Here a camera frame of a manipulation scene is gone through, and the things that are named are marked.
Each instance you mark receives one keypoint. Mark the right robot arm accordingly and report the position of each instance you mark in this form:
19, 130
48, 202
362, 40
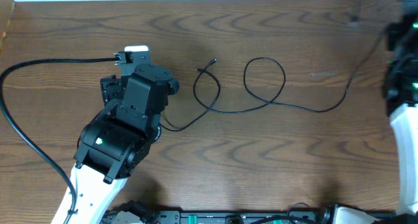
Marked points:
400, 92

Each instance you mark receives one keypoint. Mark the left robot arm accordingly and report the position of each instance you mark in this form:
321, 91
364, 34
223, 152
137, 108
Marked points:
117, 140

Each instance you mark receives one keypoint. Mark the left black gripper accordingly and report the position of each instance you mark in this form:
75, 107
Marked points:
119, 85

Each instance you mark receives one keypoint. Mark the cardboard side panel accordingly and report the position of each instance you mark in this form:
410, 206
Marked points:
6, 10

